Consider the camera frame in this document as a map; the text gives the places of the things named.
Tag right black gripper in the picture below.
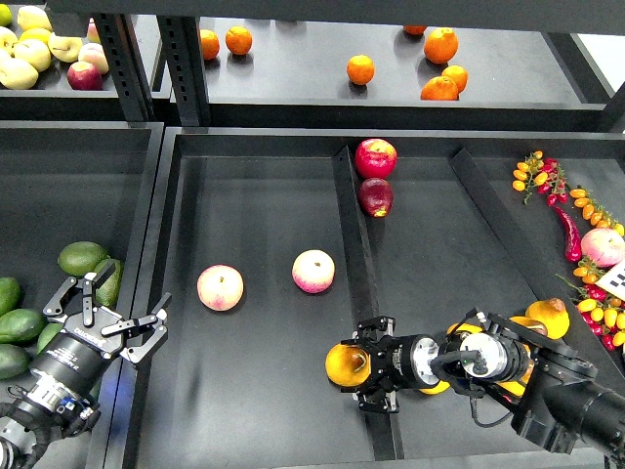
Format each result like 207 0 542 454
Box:
353 316 438 413

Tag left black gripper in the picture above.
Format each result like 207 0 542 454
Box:
29 259 172 397

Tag dark green avocado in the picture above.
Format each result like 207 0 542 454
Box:
36 322 63 354

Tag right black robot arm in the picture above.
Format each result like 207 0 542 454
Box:
344 309 624 468

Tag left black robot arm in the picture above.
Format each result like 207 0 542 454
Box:
1 261 172 468

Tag light green avocado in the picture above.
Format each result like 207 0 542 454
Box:
96 259 124 308
58 240 109 277

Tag yellow pear behind gripper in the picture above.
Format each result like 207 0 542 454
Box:
445 323 482 338

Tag green avocado middle left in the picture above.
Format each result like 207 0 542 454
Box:
0 309 47 344

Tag green avocado far left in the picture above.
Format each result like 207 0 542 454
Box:
0 277 21 316

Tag green avocado lower left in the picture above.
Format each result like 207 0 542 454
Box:
0 344 30 380

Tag yellow pear with brown top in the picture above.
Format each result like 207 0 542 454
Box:
508 316 548 354

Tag pale pear top shelf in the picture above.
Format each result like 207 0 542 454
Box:
17 5 53 32

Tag pink apple left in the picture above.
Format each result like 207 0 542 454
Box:
196 265 244 312

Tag pink apple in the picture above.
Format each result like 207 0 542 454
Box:
291 249 335 294
196 265 244 312

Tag pink apple centre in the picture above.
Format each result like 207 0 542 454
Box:
291 249 335 294

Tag black left tray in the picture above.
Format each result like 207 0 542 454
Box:
0 120 166 469

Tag black large divided tray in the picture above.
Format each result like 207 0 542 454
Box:
135 131 623 468

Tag dark red apple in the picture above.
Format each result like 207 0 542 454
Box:
357 178 394 218

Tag bright red apple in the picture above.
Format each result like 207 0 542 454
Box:
354 139 397 179

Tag red chili pepper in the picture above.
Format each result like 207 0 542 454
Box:
554 206 582 263

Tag red apple on shelf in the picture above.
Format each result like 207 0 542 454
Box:
66 61 104 91

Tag cherry tomato bunch lower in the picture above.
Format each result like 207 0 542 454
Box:
559 256 624 352

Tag pink peach on shelf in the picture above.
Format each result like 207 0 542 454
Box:
78 43 109 75

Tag white marker card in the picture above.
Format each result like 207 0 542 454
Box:
596 260 625 300

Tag orange red tomato bunch upper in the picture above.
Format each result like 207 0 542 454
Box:
512 150 568 206

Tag pink peach right bin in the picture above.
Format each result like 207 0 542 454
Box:
581 228 624 268

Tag pale yellow apple right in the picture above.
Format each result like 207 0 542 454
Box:
48 33 83 64

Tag pale yellow apple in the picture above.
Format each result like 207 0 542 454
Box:
48 33 83 64
14 39 52 72

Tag pale yellow apple middle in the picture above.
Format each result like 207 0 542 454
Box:
14 39 52 72

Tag orange tomato vine middle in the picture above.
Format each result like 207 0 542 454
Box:
568 187 624 236

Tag orange front right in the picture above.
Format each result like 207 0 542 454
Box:
420 76 459 101

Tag yellow lemon on shelf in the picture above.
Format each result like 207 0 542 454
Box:
20 27 52 45

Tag orange centre shelf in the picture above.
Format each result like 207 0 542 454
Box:
346 55 375 86

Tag orange right small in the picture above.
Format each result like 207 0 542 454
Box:
441 64 469 94

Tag black shelf upright post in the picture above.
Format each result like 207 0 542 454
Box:
156 16 210 127

